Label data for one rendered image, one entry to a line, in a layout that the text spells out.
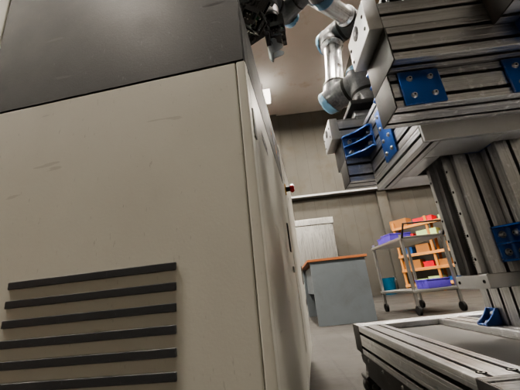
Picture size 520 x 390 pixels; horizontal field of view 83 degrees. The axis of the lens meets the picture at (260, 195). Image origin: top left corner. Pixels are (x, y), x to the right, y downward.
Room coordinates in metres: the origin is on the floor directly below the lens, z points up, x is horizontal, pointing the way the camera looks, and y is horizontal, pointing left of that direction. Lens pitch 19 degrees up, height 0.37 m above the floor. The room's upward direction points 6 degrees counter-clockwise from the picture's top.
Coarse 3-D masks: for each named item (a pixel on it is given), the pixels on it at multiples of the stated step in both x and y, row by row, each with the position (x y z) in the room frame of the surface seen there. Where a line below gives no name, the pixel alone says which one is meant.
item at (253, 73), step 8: (248, 40) 0.53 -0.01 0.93; (248, 48) 0.52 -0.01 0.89; (248, 56) 0.50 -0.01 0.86; (248, 64) 0.49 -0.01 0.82; (248, 72) 0.48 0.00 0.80; (256, 72) 0.62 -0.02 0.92; (256, 80) 0.60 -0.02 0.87; (256, 88) 0.58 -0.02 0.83; (256, 96) 0.56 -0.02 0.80; (264, 96) 0.76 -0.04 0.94; (264, 104) 0.72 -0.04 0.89; (264, 112) 0.70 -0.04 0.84; (264, 120) 0.67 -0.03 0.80; (272, 128) 0.95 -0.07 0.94; (272, 136) 0.90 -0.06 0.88; (272, 144) 0.85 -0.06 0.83
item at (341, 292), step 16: (352, 256) 3.23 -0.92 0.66; (304, 272) 4.49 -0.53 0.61; (320, 272) 3.26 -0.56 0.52; (336, 272) 3.25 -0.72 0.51; (352, 272) 3.25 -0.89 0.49; (320, 288) 3.26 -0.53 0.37; (336, 288) 3.26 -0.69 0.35; (352, 288) 3.25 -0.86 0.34; (368, 288) 3.24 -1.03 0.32; (320, 304) 3.26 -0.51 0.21; (336, 304) 3.26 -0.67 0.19; (352, 304) 3.25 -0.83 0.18; (368, 304) 3.24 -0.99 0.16; (320, 320) 3.26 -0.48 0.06; (336, 320) 3.26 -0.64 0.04; (352, 320) 3.25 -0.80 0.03; (368, 320) 3.24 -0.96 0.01
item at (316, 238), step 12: (300, 228) 7.85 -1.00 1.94; (312, 228) 7.84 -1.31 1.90; (324, 228) 7.83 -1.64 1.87; (300, 240) 7.86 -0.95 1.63; (312, 240) 7.85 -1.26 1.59; (324, 240) 7.83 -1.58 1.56; (300, 252) 7.86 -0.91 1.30; (312, 252) 7.85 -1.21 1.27; (324, 252) 7.84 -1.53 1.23; (336, 252) 7.83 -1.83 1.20
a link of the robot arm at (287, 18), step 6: (282, 0) 0.91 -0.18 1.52; (288, 0) 0.90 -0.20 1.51; (282, 6) 0.91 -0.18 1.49; (288, 6) 0.91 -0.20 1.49; (294, 6) 0.91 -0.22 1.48; (282, 12) 0.93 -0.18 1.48; (288, 12) 0.93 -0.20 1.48; (294, 12) 0.93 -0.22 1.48; (288, 18) 0.95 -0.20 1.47; (294, 18) 0.97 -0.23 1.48; (288, 24) 0.98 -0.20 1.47; (294, 24) 0.99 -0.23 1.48
